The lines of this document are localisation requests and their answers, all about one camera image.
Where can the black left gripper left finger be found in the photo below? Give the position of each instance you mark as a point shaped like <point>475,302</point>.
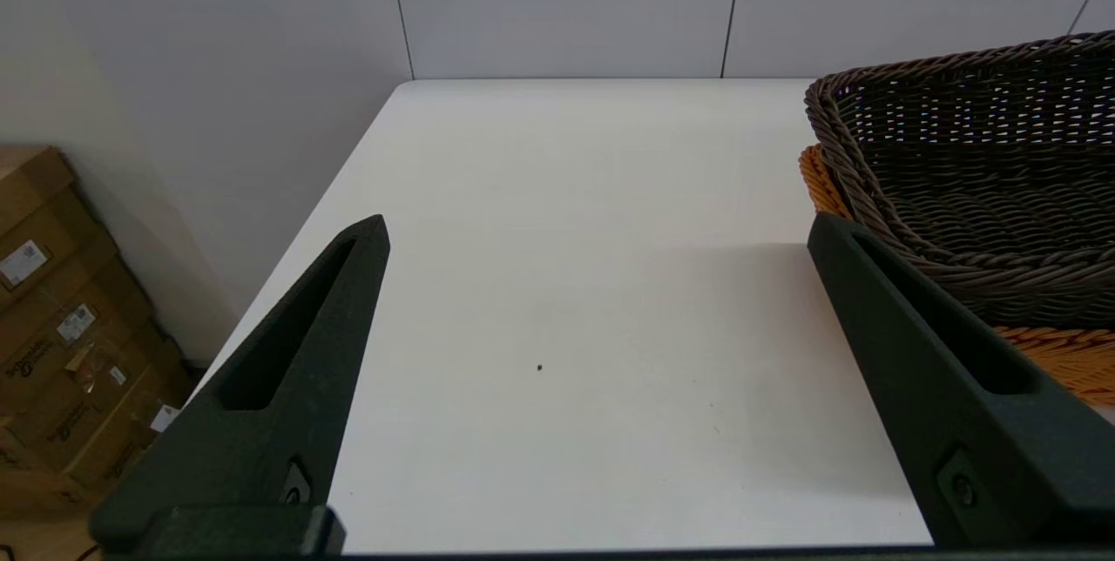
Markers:
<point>287,395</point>

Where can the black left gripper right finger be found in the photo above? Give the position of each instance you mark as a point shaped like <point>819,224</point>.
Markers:
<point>1010,448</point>

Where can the orange wicker basket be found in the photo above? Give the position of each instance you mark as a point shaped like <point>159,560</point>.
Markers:
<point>1071,361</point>

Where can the dark brown wicker basket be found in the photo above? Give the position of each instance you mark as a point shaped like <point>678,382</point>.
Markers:
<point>984,195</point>

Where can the brown cardboard box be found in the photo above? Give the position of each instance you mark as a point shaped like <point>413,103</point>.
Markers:
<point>96,448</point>
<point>52,352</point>
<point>35,204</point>

